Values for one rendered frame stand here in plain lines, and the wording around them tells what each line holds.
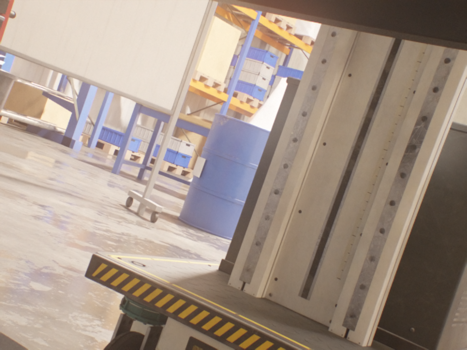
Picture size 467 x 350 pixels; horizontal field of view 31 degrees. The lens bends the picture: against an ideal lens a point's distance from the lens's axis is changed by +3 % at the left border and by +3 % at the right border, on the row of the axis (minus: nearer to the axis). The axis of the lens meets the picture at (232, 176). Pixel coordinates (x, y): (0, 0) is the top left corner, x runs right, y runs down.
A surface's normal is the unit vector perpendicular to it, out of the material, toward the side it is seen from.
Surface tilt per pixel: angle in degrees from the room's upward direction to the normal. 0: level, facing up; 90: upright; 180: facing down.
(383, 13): 90
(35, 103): 90
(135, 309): 90
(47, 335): 0
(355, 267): 90
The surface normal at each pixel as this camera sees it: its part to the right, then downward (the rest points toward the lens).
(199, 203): -0.55, -0.18
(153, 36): 0.44, 0.18
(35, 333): 0.33, -0.94
